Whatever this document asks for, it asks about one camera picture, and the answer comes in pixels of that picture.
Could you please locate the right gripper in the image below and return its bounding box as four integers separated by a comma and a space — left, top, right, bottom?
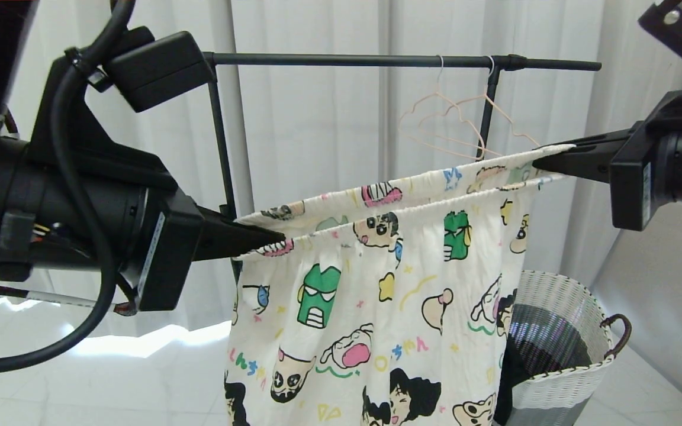
609, 121, 682, 231

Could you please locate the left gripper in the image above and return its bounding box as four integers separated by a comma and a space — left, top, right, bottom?
0, 137, 204, 312

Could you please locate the pink clothes hanger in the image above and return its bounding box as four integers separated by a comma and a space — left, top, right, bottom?
445, 56, 541, 150
398, 56, 487, 162

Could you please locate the black garment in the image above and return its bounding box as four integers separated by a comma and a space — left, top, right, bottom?
493, 340, 532, 425

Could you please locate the cream printed garment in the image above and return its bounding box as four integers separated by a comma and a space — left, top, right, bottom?
224, 144, 576, 426

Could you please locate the white laundry basket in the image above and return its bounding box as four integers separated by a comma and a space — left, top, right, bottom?
493, 270, 633, 426

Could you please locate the black clothes rack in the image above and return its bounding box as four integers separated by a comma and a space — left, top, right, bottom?
202, 52, 602, 285

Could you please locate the white curtain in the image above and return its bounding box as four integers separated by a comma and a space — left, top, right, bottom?
0, 0, 682, 339

